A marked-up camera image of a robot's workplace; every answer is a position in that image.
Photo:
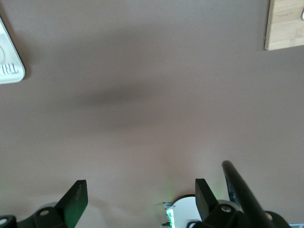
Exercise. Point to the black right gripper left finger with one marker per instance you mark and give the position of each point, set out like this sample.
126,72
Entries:
69,204

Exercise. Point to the brown table cover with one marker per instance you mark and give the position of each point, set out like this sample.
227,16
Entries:
142,71

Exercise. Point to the bamboo cutting board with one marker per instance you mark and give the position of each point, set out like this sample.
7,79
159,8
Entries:
282,23

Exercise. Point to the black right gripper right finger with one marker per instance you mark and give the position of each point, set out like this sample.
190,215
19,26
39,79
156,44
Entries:
206,204

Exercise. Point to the cream bear print tray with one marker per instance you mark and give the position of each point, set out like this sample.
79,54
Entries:
9,59

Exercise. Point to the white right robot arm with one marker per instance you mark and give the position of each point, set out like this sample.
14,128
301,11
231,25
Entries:
183,211

